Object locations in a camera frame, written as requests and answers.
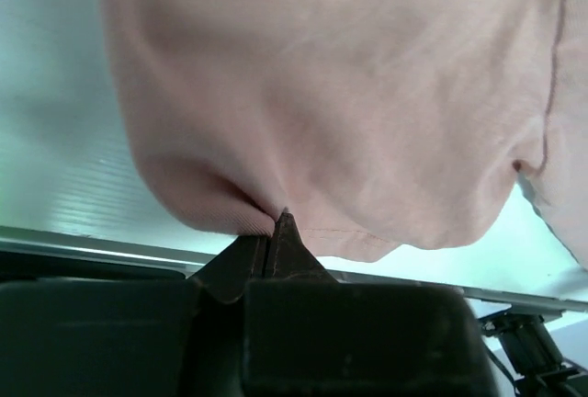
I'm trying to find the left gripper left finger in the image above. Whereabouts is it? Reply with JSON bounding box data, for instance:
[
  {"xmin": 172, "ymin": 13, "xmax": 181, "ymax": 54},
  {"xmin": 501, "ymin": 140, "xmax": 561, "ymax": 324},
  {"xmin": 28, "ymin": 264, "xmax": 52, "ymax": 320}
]
[{"xmin": 1, "ymin": 237, "xmax": 267, "ymax": 396}]

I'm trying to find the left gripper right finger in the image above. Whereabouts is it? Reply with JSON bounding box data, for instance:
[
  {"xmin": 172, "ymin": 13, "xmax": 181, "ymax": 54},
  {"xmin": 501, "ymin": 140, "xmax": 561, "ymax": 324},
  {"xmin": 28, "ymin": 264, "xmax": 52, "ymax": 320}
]
[{"xmin": 243, "ymin": 213, "xmax": 498, "ymax": 396}]

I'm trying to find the pink t shirt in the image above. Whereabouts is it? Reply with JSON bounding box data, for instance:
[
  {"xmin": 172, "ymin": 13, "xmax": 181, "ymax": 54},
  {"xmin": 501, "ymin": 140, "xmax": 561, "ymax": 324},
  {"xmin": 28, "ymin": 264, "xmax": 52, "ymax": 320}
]
[{"xmin": 101, "ymin": 0, "xmax": 587, "ymax": 264}]

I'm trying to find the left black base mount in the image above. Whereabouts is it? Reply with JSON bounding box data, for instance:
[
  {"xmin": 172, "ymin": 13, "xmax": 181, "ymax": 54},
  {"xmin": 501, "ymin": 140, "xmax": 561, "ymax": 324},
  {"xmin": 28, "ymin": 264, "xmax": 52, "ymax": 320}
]
[{"xmin": 479, "ymin": 310, "xmax": 587, "ymax": 397}]

